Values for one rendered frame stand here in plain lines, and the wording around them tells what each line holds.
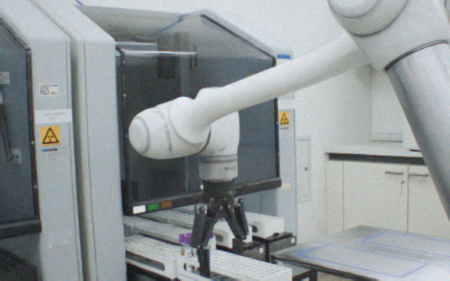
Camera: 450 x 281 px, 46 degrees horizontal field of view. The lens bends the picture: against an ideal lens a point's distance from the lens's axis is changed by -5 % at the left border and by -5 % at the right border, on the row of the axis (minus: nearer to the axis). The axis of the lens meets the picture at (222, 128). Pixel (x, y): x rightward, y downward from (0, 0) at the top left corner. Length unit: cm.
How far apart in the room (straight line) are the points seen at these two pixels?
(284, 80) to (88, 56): 58
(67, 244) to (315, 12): 288
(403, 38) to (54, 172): 92
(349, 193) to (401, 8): 315
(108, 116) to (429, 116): 91
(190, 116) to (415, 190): 265
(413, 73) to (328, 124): 320
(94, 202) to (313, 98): 260
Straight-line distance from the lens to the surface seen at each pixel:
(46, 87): 138
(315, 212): 392
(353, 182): 385
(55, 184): 140
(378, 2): 76
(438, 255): 160
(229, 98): 107
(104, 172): 146
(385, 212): 374
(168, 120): 111
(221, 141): 123
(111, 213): 149
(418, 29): 79
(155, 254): 148
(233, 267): 128
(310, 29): 387
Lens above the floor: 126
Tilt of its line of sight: 3 degrees down
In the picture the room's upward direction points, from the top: 2 degrees counter-clockwise
